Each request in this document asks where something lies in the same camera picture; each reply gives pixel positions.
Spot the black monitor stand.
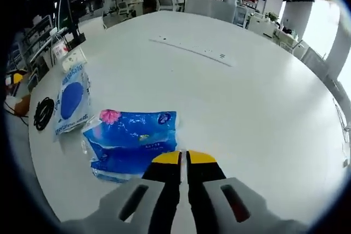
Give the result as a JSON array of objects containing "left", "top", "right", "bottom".
[{"left": 63, "top": 0, "right": 88, "bottom": 45}]

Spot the clear water bottle red label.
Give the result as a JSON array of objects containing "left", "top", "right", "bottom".
[{"left": 50, "top": 30, "right": 70, "bottom": 66}]

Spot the white office chair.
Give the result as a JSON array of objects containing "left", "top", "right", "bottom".
[{"left": 157, "top": 0, "right": 177, "bottom": 12}]

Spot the white table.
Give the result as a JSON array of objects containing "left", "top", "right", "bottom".
[{"left": 27, "top": 10, "right": 350, "bottom": 228}]

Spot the white paper cup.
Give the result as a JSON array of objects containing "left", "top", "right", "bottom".
[{"left": 62, "top": 47, "right": 88, "bottom": 73}]

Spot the white table socket panel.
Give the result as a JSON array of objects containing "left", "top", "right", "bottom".
[{"left": 149, "top": 38, "right": 237, "bottom": 67}]

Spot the black cable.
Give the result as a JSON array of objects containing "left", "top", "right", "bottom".
[{"left": 33, "top": 96, "right": 55, "bottom": 133}]

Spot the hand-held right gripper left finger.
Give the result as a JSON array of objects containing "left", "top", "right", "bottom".
[{"left": 60, "top": 150, "right": 184, "bottom": 234}]

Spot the blue tissue packet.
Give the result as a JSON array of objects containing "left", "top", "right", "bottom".
[{"left": 81, "top": 109, "right": 181, "bottom": 185}]

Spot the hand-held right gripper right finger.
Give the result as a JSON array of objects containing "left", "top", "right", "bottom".
[{"left": 186, "top": 149, "right": 305, "bottom": 234}]

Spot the blue mask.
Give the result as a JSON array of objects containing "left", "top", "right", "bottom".
[{"left": 53, "top": 65, "right": 93, "bottom": 142}]

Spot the white desk partition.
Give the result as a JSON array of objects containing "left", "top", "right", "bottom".
[{"left": 184, "top": 0, "right": 237, "bottom": 23}]

